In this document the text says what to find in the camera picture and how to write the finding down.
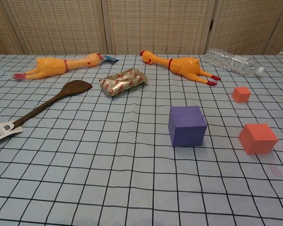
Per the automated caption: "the large purple foam cube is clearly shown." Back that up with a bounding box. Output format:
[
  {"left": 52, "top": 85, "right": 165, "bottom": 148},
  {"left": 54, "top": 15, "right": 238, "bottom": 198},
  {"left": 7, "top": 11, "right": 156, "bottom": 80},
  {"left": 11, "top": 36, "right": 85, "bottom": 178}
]
[{"left": 168, "top": 105, "right": 208, "bottom": 147}]

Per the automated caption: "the small orange foam cube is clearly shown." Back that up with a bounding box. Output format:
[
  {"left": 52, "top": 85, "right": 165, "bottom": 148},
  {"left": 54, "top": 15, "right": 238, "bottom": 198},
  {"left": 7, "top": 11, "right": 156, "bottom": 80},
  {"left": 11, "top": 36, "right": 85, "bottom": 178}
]
[{"left": 232, "top": 86, "right": 252, "bottom": 104}]

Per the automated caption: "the medium orange foam cube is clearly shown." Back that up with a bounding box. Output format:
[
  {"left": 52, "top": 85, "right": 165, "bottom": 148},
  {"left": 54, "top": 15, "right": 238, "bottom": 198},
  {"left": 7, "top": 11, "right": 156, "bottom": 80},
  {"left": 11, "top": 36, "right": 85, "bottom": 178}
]
[{"left": 238, "top": 123, "right": 279, "bottom": 155}]

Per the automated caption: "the silver red snack packet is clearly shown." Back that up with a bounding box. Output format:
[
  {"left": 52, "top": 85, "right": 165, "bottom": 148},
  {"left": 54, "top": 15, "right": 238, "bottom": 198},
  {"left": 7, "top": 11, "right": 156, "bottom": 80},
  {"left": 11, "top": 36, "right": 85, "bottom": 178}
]
[{"left": 99, "top": 67, "right": 149, "bottom": 98}]

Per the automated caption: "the blue cardboard hang tag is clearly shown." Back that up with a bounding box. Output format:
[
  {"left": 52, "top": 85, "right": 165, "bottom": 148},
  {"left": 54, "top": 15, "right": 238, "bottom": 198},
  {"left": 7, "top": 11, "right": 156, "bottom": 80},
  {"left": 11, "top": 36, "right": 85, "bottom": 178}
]
[{"left": 101, "top": 56, "right": 120, "bottom": 64}]

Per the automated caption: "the yellow rubber chicken toy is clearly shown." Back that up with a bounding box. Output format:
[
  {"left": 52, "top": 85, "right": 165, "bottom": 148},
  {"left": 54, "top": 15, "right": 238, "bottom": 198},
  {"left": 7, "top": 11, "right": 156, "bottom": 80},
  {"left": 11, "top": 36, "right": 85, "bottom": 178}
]
[{"left": 140, "top": 49, "right": 221, "bottom": 86}]

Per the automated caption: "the dark wooden spatula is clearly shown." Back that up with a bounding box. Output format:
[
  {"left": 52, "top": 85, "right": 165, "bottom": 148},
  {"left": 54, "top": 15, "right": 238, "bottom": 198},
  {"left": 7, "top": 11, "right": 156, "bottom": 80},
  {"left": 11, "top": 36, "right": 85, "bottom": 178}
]
[{"left": 0, "top": 80, "right": 93, "bottom": 148}]

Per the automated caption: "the blue checkered tablecloth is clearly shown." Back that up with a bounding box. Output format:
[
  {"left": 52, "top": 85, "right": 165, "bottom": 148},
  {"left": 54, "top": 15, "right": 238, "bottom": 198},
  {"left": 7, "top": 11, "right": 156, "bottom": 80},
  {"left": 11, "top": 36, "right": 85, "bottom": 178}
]
[{"left": 0, "top": 54, "right": 283, "bottom": 226}]

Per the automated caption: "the beige woven folding screen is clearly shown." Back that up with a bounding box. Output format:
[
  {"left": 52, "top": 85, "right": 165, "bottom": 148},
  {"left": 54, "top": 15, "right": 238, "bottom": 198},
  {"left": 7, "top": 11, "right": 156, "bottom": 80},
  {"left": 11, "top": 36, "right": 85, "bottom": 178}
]
[{"left": 0, "top": 0, "right": 283, "bottom": 59}]

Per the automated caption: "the yellow rubber chicken in wrapper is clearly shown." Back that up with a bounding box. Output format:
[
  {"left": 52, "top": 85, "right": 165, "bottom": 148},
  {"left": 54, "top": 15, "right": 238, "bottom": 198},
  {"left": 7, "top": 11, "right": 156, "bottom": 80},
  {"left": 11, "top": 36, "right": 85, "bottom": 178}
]
[{"left": 13, "top": 52, "right": 104, "bottom": 81}]

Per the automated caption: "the clear plastic water bottle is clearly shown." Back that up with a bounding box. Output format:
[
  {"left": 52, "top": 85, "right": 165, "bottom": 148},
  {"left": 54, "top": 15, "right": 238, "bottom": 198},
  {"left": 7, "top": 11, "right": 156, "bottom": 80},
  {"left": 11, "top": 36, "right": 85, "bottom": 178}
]
[{"left": 204, "top": 48, "right": 266, "bottom": 77}]

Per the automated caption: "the white paper spatula label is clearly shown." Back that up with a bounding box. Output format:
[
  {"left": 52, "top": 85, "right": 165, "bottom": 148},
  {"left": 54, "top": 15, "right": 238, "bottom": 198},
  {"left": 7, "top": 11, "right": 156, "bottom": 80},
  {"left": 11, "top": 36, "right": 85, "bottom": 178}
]
[{"left": 0, "top": 119, "right": 23, "bottom": 145}]

